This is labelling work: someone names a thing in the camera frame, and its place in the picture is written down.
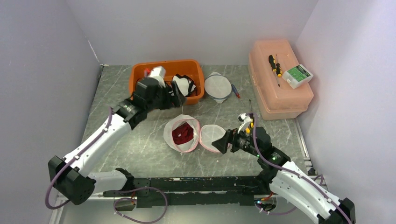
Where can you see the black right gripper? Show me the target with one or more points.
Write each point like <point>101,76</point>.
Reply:
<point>222,144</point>

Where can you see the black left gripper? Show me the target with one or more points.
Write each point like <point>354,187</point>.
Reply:
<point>178,99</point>

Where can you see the black white bra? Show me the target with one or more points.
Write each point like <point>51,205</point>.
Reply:
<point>185,84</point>

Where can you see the red bra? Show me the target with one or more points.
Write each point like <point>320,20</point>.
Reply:
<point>183,134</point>

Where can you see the white mesh pink-zip laundry bag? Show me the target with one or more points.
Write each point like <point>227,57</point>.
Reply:
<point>203,135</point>

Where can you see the white mesh blue-zip laundry bag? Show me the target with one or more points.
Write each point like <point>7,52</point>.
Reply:
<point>218,87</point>

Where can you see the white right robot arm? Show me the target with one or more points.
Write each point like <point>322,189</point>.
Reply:
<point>283,177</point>

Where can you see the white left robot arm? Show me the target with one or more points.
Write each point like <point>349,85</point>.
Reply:
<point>72,174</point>

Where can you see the orange plastic tub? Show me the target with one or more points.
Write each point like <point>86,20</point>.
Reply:
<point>188,67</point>

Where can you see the black yellow screwdriver on table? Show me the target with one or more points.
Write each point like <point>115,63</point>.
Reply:
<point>250,106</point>

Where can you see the blue red screwdriver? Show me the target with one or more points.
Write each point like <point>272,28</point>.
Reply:
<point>235,91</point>

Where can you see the thin black yellow screwdriver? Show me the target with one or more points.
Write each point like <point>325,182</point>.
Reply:
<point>278,69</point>

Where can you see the translucent pink storage box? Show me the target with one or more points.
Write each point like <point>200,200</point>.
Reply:
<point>275,97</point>

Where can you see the large black yellow screwdriver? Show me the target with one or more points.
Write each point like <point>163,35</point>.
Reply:
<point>272,62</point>

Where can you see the white green small box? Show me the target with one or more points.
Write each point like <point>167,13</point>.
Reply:
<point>297,76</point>

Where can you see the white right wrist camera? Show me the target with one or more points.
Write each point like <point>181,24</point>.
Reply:
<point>245,119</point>

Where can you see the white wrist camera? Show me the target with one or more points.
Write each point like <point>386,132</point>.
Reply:
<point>157,73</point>
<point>245,119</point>

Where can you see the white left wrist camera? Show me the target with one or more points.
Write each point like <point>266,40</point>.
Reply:
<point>157,73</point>

